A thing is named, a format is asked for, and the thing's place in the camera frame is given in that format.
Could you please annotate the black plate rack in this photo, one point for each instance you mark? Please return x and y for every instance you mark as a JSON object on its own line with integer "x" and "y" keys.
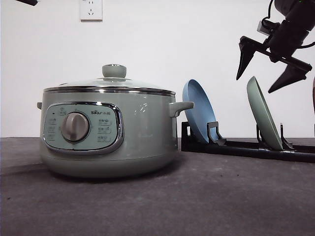
{"x": 217, "y": 144}

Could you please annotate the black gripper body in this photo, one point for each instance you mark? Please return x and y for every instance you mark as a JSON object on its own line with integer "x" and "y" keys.
{"x": 284, "y": 41}

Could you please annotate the green plate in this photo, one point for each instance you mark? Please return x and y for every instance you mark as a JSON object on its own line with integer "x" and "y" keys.
{"x": 263, "y": 115}

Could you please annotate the blue plate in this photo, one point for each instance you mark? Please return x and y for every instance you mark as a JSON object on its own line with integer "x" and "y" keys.
{"x": 202, "y": 112}

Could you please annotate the glass lid green knob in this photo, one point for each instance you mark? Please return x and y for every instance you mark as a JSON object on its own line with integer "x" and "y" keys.
{"x": 114, "y": 80}

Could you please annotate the white wall socket left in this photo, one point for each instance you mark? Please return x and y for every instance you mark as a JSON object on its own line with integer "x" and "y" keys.
{"x": 90, "y": 11}

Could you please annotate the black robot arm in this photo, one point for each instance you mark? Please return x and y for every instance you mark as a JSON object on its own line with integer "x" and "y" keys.
{"x": 300, "y": 12}

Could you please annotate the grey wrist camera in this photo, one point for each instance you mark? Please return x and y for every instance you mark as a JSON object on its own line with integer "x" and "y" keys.
{"x": 267, "y": 27}

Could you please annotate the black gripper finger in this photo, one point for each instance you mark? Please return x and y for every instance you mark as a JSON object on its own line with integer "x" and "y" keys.
{"x": 31, "y": 2}
{"x": 294, "y": 73}
{"x": 248, "y": 47}

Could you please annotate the green electric steamer pot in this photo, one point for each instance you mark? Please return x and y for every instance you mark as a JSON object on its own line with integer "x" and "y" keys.
{"x": 109, "y": 132}

